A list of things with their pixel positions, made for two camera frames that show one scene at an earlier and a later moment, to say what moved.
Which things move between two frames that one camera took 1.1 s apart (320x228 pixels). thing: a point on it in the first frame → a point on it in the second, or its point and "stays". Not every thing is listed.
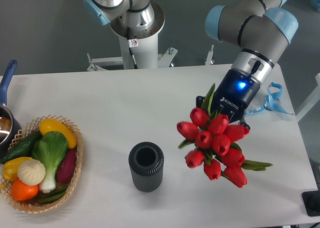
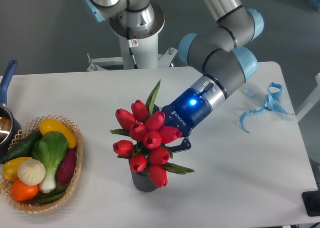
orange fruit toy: [20, 191] stays
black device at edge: [311, 202] stays
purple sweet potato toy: [66, 169] stays
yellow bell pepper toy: [10, 168] stays
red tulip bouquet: [216, 145] → [148, 148]
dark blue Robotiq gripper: [234, 94] → [189, 108]
